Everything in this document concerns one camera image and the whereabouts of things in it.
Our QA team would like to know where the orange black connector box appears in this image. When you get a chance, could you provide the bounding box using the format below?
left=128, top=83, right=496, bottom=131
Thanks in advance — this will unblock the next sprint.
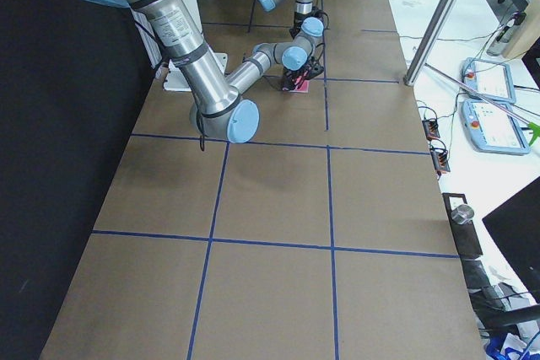
left=422, top=118, right=440, bottom=141
left=429, top=148, right=451, bottom=175

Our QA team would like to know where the far blue teach pendant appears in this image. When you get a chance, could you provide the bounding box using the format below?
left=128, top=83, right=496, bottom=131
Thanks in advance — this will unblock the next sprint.
left=462, top=57, right=516, bottom=104

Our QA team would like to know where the blue teach pendant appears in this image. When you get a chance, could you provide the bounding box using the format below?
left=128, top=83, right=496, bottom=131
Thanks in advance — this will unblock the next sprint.
left=462, top=57, right=516, bottom=104
left=461, top=99, right=531, bottom=156

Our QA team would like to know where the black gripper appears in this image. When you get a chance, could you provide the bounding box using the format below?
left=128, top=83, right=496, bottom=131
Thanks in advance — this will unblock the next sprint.
left=289, top=6, right=325, bottom=38
left=281, top=60, right=324, bottom=91

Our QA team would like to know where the black monitor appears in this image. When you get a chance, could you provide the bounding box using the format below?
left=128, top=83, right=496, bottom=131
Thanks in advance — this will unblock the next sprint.
left=483, top=179, right=539, bottom=302

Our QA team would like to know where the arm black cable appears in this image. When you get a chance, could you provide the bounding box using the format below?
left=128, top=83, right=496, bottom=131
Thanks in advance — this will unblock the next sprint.
left=196, top=110, right=210, bottom=153

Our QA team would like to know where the long metal reacher stick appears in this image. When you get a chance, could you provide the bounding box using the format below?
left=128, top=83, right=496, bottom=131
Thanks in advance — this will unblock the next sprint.
left=424, top=62, right=540, bottom=142

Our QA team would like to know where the near blue teach pendant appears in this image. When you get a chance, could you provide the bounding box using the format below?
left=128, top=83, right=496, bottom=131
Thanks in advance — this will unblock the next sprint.
left=461, top=99, right=531, bottom=156

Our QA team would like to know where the silver metal cylinder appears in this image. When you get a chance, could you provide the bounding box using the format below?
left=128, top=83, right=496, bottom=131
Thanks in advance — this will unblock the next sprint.
left=451, top=204, right=475, bottom=225

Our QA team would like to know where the aluminium frame post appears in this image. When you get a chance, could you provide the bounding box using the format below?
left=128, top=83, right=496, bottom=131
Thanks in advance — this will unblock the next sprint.
left=403, top=0, right=456, bottom=86

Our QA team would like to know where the pink terry towel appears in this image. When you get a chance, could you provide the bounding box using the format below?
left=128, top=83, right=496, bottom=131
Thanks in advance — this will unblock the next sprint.
left=287, top=77, right=310, bottom=93

